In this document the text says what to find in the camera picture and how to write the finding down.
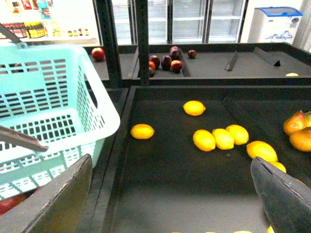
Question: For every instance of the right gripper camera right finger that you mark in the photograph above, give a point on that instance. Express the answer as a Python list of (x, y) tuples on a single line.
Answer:
[(286, 200)]

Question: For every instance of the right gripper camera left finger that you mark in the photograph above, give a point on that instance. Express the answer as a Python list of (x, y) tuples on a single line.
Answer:
[(54, 208)]

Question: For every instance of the yellow lemon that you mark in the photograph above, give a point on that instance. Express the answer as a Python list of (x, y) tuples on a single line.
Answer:
[(223, 139), (142, 131), (194, 108), (204, 140), (239, 133), (261, 149)]

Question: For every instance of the light teal plastic basket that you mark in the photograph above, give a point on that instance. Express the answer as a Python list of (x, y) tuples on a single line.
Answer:
[(52, 93)]

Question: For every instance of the brown basket handle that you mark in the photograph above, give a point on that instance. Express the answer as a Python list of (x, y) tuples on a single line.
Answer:
[(11, 136)]

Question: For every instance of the black display tray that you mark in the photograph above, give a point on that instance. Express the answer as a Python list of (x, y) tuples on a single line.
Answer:
[(165, 184)]

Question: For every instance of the white chest freezer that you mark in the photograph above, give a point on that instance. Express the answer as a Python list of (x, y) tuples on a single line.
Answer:
[(274, 25)]

